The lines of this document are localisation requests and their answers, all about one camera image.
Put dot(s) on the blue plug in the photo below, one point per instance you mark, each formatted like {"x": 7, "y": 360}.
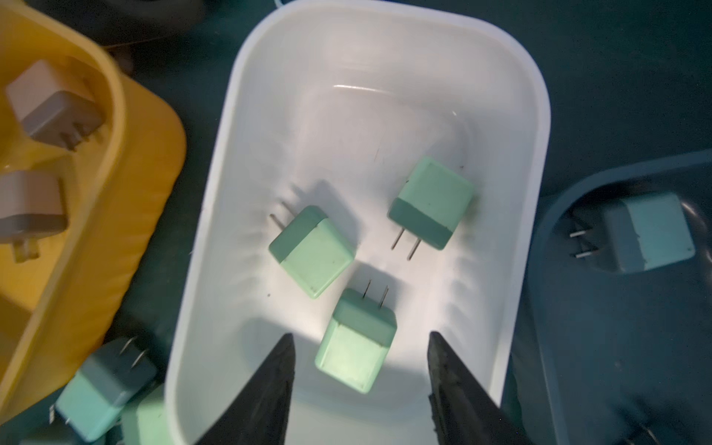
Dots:
{"x": 633, "y": 234}
{"x": 108, "y": 379}

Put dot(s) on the green plug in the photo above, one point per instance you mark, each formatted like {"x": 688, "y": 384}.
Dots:
{"x": 312, "y": 250}
{"x": 431, "y": 204}
{"x": 357, "y": 340}
{"x": 144, "y": 419}

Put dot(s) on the yellow storage box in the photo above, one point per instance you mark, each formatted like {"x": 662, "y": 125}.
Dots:
{"x": 57, "y": 308}

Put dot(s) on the transparent blue storage box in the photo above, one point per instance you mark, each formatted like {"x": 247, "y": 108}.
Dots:
{"x": 610, "y": 357}

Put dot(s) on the pink plug cluster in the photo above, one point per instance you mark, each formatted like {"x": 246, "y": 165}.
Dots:
{"x": 32, "y": 208}

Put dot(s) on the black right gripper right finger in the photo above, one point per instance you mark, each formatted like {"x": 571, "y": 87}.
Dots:
{"x": 462, "y": 411}

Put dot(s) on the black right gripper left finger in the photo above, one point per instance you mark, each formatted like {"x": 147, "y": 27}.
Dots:
{"x": 260, "y": 412}

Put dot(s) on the white storage box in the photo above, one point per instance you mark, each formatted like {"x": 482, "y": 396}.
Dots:
{"x": 332, "y": 104}

